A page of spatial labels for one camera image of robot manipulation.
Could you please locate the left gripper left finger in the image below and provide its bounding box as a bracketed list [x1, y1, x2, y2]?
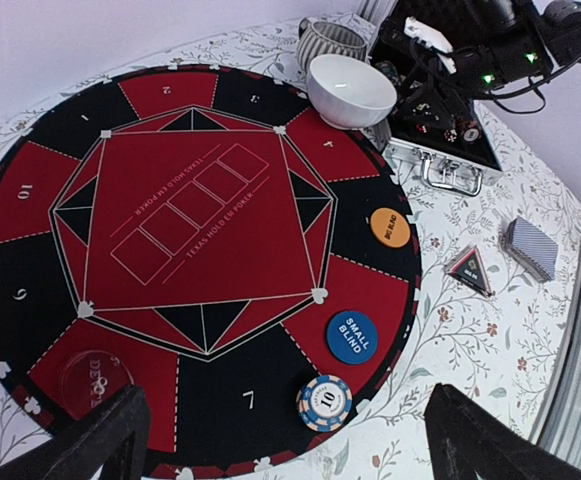
[0, 386, 149, 480]

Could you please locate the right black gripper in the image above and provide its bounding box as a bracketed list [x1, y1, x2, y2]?
[399, 34, 554, 129]

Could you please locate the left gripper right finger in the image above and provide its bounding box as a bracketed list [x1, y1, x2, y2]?
[424, 383, 581, 480]

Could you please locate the clear red dealer button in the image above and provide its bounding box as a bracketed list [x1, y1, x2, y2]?
[60, 350, 134, 420]

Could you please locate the orange big blind button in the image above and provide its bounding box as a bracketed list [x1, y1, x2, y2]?
[369, 207, 411, 249]

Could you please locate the blue ten poker chip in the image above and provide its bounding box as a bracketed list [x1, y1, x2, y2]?
[295, 375, 353, 433]

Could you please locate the blue small blind button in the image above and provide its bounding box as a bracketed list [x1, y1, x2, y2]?
[326, 310, 379, 365]

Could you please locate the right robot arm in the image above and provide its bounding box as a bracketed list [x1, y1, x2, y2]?
[381, 1, 581, 128]

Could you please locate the aluminium poker chip case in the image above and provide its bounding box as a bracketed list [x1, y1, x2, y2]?
[364, 0, 506, 196]

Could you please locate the poker chip stack left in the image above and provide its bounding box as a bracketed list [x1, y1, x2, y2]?
[374, 60, 407, 89]

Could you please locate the white ceramic bowl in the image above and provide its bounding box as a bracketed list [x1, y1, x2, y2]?
[306, 54, 397, 130]

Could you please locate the grey striped ceramic mug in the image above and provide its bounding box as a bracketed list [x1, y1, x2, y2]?
[296, 18, 367, 72]

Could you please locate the black triangular all-in marker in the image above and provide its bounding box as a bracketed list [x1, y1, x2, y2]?
[445, 245, 495, 298]

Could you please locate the round red black poker mat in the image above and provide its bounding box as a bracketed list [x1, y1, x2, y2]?
[0, 65, 421, 479]

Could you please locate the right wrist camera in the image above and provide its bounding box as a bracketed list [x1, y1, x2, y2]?
[403, 16, 457, 74]

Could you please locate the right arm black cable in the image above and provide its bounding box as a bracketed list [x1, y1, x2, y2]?
[404, 29, 581, 116]

